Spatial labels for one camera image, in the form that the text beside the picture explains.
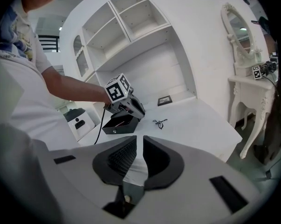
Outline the white table top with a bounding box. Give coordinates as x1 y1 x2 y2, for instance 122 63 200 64
78 97 243 186

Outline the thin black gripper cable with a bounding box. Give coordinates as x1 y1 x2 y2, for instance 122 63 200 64
93 106 106 146

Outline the person's left forearm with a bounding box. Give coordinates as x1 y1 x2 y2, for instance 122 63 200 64
65 75 111 104

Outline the white oval vanity mirror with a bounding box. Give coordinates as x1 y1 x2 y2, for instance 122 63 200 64
220 2 262 65

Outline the black picture frame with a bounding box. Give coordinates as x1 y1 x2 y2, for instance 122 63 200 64
157 95 173 106

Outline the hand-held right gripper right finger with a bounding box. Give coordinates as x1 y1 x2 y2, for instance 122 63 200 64
142 135 185 191

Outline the black metal eyelash curler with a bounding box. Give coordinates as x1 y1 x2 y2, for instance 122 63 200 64
152 118 168 130

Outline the white ornate vanity table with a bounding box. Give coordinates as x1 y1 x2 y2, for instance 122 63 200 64
227 61 281 160

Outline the black box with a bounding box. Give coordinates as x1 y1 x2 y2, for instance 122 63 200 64
102 112 140 135

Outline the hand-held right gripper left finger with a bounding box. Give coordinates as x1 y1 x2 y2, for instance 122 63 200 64
92 135 137 186

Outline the spare gripper device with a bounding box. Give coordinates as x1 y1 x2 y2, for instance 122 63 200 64
251 61 278 80

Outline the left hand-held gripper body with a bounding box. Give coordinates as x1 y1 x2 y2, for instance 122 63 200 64
103 73 137 118

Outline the white black robot housing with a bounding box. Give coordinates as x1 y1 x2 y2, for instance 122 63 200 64
62 107 96 142

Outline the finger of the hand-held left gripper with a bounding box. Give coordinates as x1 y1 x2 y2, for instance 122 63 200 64
128 96 146 124

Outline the person in white shirt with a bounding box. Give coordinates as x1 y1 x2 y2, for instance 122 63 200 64
0 0 80 149

